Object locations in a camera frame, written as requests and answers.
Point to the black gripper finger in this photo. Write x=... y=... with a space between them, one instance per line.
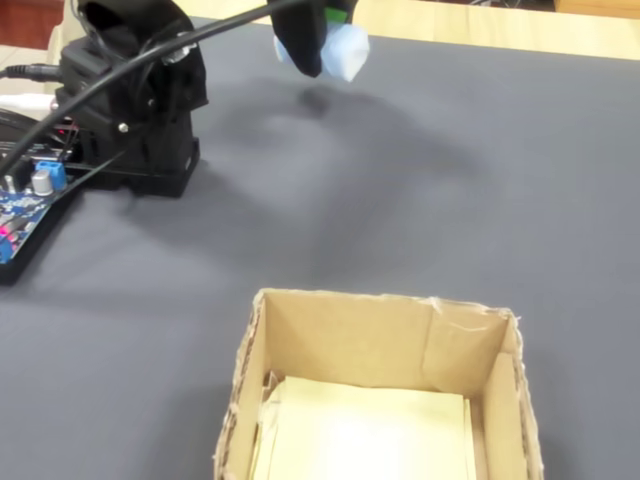
x=300 y=35
x=336 y=14

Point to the light blue foam block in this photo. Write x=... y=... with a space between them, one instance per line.
x=350 y=50

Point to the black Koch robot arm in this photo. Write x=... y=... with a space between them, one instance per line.
x=140 y=125

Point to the open cardboard box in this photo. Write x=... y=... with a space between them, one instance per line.
x=350 y=340

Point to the blue circuit board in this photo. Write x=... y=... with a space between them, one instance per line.
x=25 y=210

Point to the cream paper sheet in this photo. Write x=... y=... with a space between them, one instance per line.
x=370 y=435

